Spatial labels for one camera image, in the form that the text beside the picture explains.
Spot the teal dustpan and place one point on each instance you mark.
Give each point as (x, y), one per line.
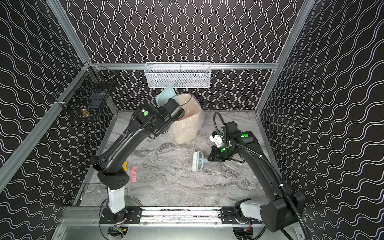
(165, 95)

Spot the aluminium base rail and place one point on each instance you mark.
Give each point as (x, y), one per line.
(153, 217)

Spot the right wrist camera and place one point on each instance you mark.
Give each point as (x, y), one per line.
(216, 138)

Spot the teal hand brush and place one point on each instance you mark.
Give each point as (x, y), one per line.
(198, 161)

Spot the beige trash bin with liner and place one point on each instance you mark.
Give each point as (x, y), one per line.
(187, 128)

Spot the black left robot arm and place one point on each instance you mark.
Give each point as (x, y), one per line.
(147, 121)

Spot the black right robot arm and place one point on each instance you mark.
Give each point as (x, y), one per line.
(284, 207)

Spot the black wire wall basket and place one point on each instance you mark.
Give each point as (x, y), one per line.
(87, 101)

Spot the white mesh wall basket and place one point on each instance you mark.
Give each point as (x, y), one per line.
(178, 74)

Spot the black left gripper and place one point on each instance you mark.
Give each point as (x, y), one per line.
(173, 106)

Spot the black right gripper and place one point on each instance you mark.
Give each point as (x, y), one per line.
(214, 154)

